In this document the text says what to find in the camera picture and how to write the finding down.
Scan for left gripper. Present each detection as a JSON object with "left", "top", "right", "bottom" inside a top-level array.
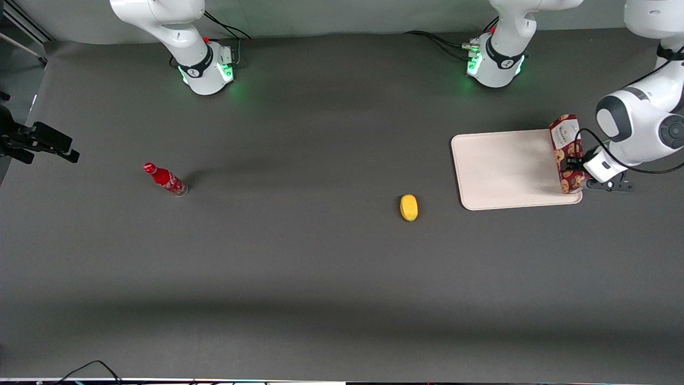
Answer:
[{"left": 565, "top": 147, "right": 635, "bottom": 193}]

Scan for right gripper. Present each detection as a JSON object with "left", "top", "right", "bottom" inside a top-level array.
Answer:
[{"left": 0, "top": 104, "right": 81, "bottom": 164}]

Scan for red cookie box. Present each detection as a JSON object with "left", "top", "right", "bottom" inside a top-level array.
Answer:
[{"left": 549, "top": 114, "right": 587, "bottom": 195}]

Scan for beige plastic tray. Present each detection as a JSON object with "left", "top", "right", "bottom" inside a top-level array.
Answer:
[{"left": 450, "top": 129, "right": 583, "bottom": 211}]

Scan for red cola bottle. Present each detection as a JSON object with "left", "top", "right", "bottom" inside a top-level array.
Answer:
[{"left": 143, "top": 163, "right": 189, "bottom": 197}]

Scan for yellow lemon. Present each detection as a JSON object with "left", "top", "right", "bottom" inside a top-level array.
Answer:
[{"left": 400, "top": 194, "right": 419, "bottom": 222}]

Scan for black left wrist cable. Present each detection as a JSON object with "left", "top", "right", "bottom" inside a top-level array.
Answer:
[{"left": 573, "top": 58, "right": 684, "bottom": 175}]

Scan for aluminium frame profile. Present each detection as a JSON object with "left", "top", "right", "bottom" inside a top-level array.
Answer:
[{"left": 0, "top": 0, "right": 56, "bottom": 67}]

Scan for black left arm base cables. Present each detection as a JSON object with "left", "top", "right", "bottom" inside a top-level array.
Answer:
[{"left": 402, "top": 19, "right": 500, "bottom": 60}]

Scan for black arm base cables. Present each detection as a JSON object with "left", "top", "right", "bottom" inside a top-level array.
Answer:
[
  {"left": 203, "top": 10, "right": 252, "bottom": 67},
  {"left": 402, "top": 19, "right": 500, "bottom": 60}
]

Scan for black right arm base cables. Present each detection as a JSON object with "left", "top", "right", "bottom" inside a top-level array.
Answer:
[{"left": 203, "top": 10, "right": 252, "bottom": 67}]

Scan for black cable at table edge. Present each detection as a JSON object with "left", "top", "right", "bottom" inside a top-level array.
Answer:
[{"left": 37, "top": 360, "right": 125, "bottom": 385}]

